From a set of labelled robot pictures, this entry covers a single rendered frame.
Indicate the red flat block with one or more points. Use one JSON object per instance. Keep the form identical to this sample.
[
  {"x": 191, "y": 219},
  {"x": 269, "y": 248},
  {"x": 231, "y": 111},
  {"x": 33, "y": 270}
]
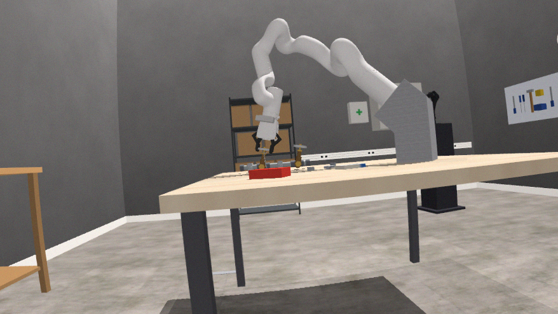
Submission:
[{"x": 267, "y": 173}]

